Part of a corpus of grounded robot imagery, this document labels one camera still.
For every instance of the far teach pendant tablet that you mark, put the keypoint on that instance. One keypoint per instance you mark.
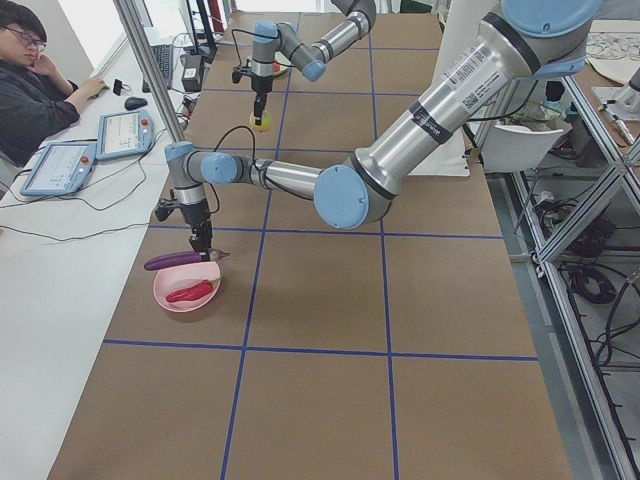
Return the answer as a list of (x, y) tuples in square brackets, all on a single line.
[(124, 134)]

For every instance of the black keyboard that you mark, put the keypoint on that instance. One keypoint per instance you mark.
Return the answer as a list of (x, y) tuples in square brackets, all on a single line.
[(163, 56)]

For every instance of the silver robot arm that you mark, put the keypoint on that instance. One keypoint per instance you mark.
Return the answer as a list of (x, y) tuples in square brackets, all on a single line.
[(516, 39), (270, 38)]

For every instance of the purple eggplant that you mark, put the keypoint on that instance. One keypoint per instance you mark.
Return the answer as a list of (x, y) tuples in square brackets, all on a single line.
[(183, 258)]

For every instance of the green pink peach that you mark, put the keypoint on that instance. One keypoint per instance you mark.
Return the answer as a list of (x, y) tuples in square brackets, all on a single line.
[(260, 123)]

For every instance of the teach pendant tablet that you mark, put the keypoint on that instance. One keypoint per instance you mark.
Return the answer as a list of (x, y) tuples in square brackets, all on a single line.
[(62, 168), (124, 134)]

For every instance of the seated person in black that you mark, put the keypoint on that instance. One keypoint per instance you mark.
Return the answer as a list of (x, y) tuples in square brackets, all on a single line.
[(37, 101)]

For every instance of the black computer mouse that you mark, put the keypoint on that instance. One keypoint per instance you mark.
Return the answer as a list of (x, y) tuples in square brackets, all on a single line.
[(133, 103)]

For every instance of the red chili pepper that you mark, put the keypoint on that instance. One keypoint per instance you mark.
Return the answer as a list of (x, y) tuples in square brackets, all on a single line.
[(194, 292)]

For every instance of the aluminium frame post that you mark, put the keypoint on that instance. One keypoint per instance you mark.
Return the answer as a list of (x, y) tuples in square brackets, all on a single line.
[(132, 25)]

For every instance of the near teach pendant tablet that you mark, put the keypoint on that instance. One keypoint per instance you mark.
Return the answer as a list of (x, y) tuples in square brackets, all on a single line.
[(62, 168)]

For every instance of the light green plate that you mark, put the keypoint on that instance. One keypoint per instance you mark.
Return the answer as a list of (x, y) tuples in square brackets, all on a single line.
[(283, 61)]

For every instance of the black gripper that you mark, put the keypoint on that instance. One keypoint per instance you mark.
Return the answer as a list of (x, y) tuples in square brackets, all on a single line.
[(260, 83), (196, 215)]

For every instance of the pink plate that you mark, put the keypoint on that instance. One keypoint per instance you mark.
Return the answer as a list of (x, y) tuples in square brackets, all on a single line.
[(175, 278)]

